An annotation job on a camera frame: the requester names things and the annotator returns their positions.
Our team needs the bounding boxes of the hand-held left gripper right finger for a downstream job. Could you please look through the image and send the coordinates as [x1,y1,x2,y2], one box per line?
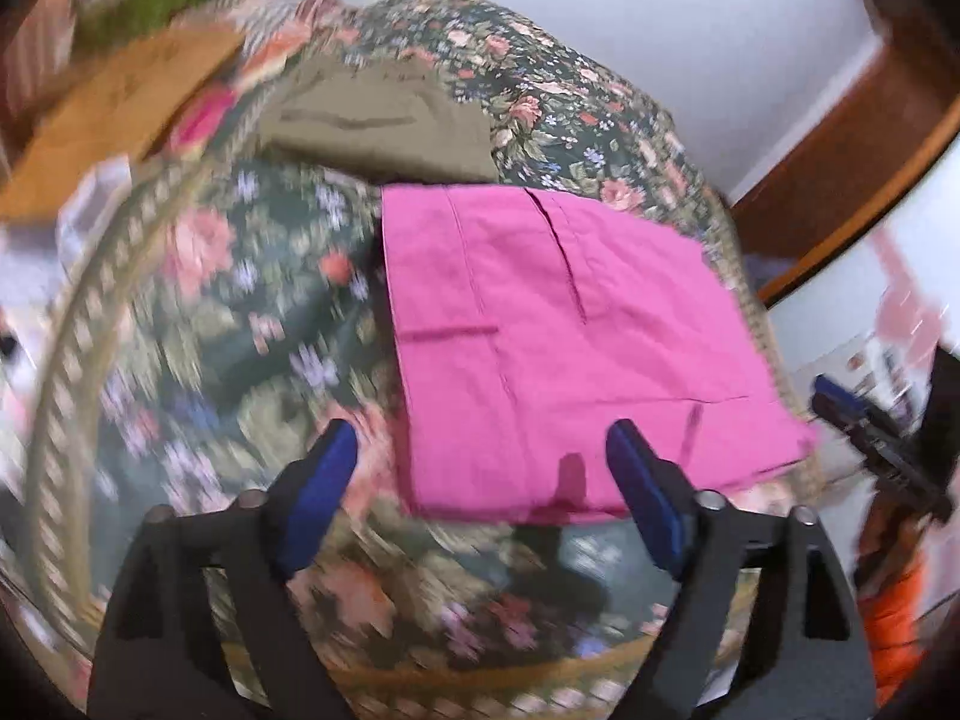
[604,418,877,720]

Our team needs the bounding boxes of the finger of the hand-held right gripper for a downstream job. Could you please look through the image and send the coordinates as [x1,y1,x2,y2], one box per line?
[811,375,893,458]

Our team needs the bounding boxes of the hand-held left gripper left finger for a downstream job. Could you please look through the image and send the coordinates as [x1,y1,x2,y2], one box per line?
[88,418,359,720]

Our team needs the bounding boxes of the pink pants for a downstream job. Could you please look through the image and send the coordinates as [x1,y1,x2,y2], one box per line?
[379,184,820,524]

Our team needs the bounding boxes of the olive green pants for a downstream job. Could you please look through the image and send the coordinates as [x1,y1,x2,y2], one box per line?
[259,52,500,185]

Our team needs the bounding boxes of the floral bedspread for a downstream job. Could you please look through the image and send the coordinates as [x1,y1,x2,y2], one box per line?
[15,0,826,720]

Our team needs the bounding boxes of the wooden door frame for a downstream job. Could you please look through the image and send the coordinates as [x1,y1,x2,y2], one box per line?
[731,0,960,308]

